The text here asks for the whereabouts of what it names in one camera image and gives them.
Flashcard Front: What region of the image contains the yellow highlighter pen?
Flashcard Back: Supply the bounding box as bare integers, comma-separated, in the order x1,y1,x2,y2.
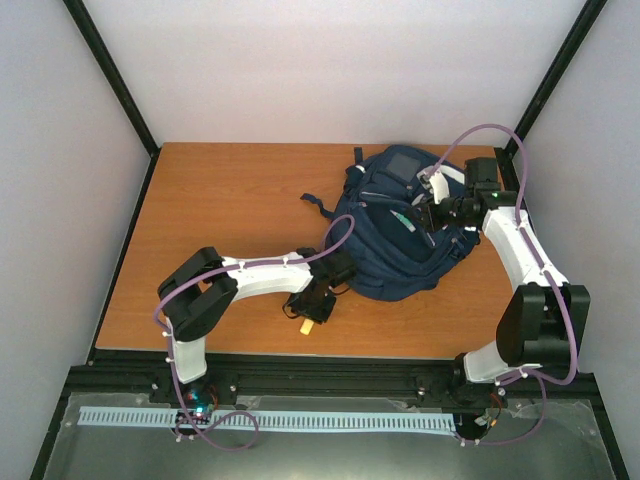
299,319,315,336

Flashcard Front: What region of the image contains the green white glue stick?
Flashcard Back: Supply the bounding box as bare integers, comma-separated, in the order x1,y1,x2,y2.
390,210,416,233

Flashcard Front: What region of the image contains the navy blue student backpack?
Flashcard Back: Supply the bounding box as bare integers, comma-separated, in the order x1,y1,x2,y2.
301,145,480,302

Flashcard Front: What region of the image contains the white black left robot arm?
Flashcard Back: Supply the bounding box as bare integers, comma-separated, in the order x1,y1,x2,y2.
155,247,356,403

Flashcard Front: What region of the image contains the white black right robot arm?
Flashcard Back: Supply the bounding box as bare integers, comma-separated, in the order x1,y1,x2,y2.
411,158,590,386

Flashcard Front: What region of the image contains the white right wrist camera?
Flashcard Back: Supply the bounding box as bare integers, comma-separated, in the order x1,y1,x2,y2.
417,169,449,205

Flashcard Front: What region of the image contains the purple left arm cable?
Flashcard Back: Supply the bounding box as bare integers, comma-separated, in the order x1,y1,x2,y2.
152,214,356,450

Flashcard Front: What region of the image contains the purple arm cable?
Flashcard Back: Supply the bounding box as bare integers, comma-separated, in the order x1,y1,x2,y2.
424,123,580,448
152,214,356,450

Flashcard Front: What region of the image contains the black right frame post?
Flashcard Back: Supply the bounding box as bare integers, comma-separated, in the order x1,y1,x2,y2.
503,0,609,155

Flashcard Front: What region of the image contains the black frame post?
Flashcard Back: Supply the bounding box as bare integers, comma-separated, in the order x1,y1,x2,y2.
503,0,609,155
62,0,161,156

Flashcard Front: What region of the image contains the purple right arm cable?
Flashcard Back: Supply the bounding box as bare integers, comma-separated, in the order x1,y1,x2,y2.
424,123,580,448

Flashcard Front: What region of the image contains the black aluminium frame rail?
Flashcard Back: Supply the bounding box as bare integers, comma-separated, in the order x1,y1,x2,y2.
64,349,599,406

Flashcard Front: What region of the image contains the light blue slotted cable duct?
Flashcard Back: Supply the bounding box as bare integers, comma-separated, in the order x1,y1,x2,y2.
77,406,456,435

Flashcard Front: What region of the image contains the black left frame post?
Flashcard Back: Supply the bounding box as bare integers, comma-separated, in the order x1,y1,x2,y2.
62,0,161,156

